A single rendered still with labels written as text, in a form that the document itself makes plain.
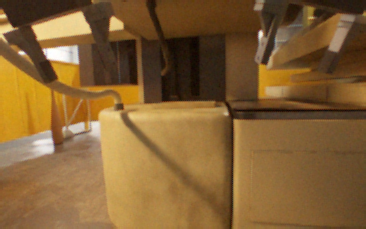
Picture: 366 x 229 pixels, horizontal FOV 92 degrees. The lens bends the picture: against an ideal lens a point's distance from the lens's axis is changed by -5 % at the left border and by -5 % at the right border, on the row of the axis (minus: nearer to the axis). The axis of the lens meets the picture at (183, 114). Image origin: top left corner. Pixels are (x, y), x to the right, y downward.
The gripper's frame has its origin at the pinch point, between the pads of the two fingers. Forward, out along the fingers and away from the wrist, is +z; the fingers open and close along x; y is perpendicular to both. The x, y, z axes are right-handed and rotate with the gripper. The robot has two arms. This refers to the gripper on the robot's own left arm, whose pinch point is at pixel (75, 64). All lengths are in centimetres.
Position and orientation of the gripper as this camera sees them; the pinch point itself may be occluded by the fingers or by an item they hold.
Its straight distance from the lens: 40.4
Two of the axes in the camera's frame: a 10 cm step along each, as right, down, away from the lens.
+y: 0.8, -5.1, 8.6
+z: 2.1, 8.5, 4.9
